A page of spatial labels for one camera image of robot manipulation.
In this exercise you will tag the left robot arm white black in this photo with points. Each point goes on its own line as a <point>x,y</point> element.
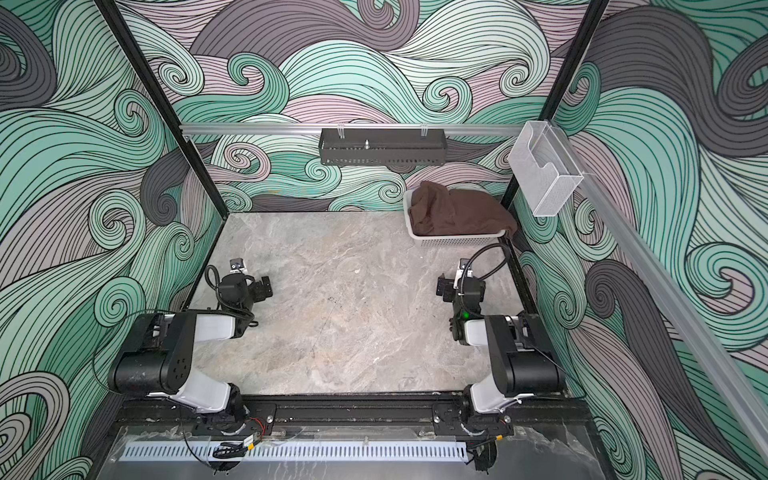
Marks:
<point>156,357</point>

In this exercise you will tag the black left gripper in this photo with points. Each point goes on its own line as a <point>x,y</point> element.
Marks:
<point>261,288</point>

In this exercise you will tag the aluminium rail back wall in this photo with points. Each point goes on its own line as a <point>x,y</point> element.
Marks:
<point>275,128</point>

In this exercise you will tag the black perforated metal tray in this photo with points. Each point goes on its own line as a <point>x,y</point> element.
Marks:
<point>402,148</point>

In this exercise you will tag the black frame post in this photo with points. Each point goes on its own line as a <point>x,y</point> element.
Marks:
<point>120,30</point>
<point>575,54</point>

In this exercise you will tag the brown trousers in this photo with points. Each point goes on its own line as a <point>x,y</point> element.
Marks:
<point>436,210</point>

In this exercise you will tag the clear acrylic wall holder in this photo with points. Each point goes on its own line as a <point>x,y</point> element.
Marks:
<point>545,166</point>

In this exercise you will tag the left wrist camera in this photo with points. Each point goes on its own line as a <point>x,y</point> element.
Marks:
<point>237,265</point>

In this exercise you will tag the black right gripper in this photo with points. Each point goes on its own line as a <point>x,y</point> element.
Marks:
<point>447,287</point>

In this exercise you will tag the black frame post left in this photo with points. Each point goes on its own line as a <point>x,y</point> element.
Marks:
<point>120,30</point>

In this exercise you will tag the white slotted cable duct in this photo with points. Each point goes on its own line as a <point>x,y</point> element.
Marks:
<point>301,451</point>

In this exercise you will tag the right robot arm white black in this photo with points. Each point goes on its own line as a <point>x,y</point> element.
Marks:
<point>521,364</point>

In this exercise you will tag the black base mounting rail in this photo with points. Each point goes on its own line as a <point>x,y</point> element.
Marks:
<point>446,413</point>

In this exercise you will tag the aluminium rail wall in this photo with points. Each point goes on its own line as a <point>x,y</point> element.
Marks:
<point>275,128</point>
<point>614,203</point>

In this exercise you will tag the black frame post right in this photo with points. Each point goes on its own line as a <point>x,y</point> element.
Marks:
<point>575,54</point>

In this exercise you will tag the aluminium rail right wall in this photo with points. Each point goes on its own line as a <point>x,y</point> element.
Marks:
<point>614,203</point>

